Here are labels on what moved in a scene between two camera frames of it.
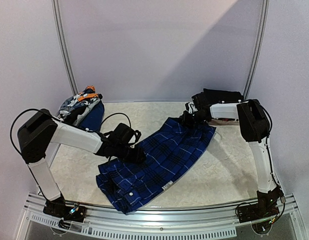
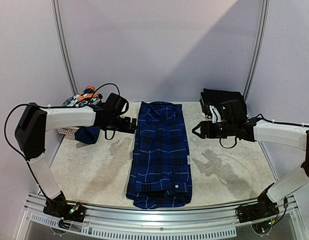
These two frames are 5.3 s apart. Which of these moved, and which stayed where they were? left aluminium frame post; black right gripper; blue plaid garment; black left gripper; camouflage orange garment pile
Moved: black right gripper; black left gripper; blue plaid garment
Stayed: camouflage orange garment pile; left aluminium frame post
